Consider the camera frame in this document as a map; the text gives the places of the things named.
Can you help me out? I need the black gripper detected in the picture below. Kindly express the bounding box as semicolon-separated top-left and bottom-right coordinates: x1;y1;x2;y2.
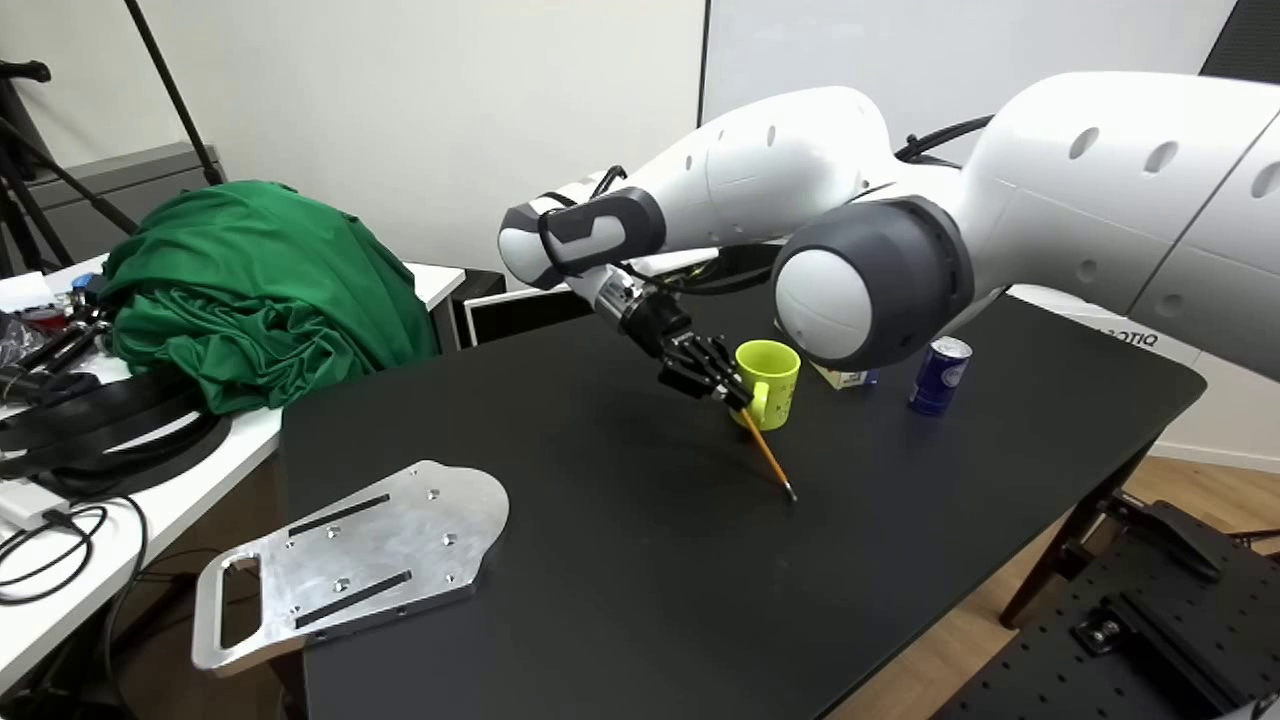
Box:
607;277;761;413

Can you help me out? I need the orange pencil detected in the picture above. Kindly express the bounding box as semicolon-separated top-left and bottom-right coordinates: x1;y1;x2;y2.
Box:
724;402;803;508

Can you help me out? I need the yellow-green mug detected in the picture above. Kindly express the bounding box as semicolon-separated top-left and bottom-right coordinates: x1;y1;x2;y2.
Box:
732;334;807;437

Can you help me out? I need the black framed monitor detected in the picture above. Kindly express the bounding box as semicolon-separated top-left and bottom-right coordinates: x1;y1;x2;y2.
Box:
454;267;607;352

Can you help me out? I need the blue drink can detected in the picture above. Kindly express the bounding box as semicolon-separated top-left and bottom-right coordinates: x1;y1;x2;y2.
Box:
905;330;974;421

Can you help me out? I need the silver metal mounting plate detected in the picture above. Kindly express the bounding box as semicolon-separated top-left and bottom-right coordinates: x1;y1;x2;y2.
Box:
189;457;512;680

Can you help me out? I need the white cardboard box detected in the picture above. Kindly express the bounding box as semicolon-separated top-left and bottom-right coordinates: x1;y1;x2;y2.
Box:
1011;279;1218;368

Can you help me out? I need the green cloth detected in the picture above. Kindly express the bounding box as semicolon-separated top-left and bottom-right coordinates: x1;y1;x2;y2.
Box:
94;176;443;421

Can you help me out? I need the black perforated breadboard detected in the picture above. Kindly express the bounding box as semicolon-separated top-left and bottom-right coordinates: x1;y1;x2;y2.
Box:
933;496;1280;720

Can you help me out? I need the white side table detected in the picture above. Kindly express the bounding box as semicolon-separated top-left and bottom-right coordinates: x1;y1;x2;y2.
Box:
0;252;469;694

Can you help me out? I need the black stand pole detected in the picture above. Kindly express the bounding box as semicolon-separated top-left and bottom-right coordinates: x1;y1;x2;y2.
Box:
123;0;227;188

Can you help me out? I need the black tripod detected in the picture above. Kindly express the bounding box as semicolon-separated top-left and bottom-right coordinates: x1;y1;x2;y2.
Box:
0;57;138;277

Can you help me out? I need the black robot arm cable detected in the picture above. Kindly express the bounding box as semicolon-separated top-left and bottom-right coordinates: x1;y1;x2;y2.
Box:
891;113;1001;169

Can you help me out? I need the black coiled strap bundle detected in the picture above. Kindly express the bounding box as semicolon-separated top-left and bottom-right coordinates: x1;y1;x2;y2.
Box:
0;368;233;503

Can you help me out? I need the dark wall panel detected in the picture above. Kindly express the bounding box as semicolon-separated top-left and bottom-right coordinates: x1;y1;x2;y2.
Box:
1194;0;1280;89

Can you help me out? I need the thin black cable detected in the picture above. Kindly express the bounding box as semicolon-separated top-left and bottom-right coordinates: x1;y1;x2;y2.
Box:
0;488;153;610

